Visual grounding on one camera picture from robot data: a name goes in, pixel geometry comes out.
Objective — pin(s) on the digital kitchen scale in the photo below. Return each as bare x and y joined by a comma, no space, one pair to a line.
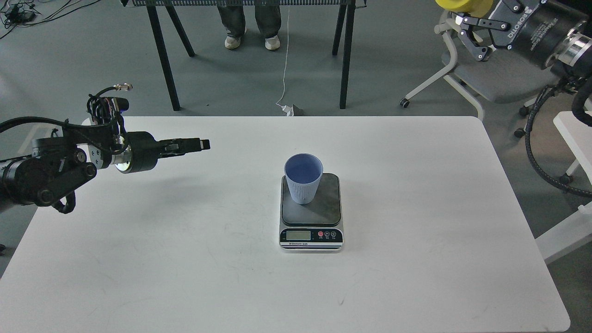
316,226

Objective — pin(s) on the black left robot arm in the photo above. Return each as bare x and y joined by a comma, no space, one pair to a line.
73,154

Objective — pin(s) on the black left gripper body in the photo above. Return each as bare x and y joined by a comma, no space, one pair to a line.
141,154

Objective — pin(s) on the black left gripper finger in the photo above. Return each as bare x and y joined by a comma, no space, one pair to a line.
185,144
176,153

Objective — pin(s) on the white power adapter on floor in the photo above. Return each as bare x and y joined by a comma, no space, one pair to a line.
292,110

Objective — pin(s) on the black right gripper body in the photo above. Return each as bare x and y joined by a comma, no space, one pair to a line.
545,33

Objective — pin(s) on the yellow squeeze bottle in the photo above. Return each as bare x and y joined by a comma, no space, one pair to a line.
475,8

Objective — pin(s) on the blue plastic cup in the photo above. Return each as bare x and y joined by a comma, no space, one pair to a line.
303,173

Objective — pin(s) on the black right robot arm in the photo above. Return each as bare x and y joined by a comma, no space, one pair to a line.
574,82

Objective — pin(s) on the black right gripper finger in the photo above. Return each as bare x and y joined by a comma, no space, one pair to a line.
467,24
514,6

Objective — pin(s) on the grey office chair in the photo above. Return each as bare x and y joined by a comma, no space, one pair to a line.
504,78

